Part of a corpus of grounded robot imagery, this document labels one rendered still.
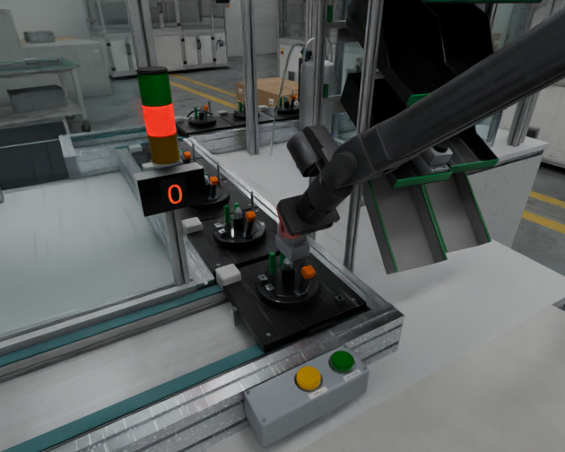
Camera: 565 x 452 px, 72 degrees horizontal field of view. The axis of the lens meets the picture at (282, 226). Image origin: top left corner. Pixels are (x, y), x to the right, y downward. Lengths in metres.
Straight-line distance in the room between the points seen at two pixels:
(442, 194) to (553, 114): 3.73
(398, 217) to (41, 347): 0.78
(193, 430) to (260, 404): 0.12
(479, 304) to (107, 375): 0.85
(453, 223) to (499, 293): 0.23
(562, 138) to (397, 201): 3.85
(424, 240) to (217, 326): 0.51
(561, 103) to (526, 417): 4.02
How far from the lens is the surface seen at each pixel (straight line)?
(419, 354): 0.92
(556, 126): 4.74
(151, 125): 0.71
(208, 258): 0.97
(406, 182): 0.81
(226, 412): 0.72
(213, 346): 0.83
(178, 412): 0.69
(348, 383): 0.72
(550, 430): 0.91
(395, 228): 0.93
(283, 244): 0.77
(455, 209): 1.07
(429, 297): 1.07
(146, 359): 0.84
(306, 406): 0.69
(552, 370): 1.01
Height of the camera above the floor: 1.51
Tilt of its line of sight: 30 degrees down
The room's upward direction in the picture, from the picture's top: straight up
